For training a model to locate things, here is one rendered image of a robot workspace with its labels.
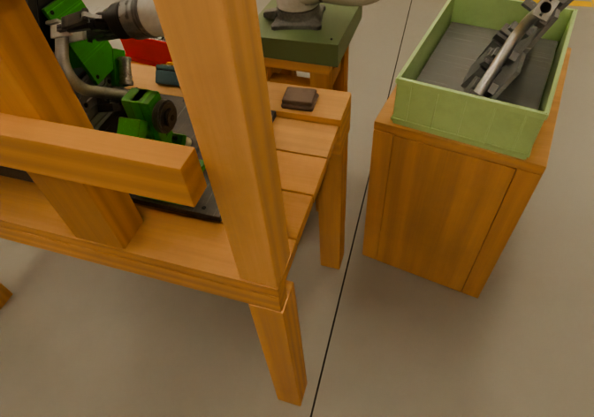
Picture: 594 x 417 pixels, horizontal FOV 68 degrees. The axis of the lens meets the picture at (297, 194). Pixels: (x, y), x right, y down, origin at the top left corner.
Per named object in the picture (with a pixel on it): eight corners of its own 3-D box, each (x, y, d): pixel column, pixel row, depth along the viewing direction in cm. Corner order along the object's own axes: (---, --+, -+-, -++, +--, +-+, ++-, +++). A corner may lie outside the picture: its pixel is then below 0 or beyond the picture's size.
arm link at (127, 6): (135, -17, 88) (114, -12, 90) (135, 29, 88) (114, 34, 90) (167, 0, 96) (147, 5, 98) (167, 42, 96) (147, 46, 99)
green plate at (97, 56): (101, 64, 126) (51, -8, 113) (122, 61, 123) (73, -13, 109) (76, 88, 119) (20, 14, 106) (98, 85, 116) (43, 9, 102)
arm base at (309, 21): (269, 8, 170) (267, -7, 166) (325, 7, 167) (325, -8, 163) (260, 30, 158) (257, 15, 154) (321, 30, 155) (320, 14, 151)
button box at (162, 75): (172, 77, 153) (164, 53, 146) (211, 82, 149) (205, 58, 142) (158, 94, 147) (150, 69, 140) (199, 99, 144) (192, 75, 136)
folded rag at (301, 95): (319, 96, 135) (318, 88, 133) (313, 112, 130) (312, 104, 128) (288, 93, 137) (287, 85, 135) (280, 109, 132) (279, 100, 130)
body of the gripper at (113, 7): (147, 8, 98) (117, 15, 102) (116, -7, 90) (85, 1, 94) (147, 41, 98) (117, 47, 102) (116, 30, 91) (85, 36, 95)
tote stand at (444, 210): (407, 159, 240) (433, 22, 180) (507, 188, 222) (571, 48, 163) (361, 254, 202) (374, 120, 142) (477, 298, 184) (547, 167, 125)
